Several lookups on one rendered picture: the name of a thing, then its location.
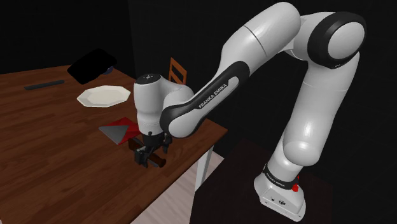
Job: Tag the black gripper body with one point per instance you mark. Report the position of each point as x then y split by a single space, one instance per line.
153 141

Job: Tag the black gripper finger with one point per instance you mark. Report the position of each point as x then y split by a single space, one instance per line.
141 157
167 147

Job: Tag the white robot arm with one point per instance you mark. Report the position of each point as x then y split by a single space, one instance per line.
313 124

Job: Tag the white octagonal plate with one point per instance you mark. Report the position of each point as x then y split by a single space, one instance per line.
104 96

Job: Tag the orange wooden chair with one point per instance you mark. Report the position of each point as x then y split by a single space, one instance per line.
177 72

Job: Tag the dark robot stand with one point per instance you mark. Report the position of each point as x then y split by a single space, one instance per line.
229 192

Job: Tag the dark blue round thing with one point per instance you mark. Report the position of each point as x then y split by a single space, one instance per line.
109 70

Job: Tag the brown wooden table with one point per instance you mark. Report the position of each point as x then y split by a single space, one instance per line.
52 149

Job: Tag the black flat tablet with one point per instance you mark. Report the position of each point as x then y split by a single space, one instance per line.
90 65

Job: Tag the black long remote control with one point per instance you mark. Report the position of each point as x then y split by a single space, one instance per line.
45 84

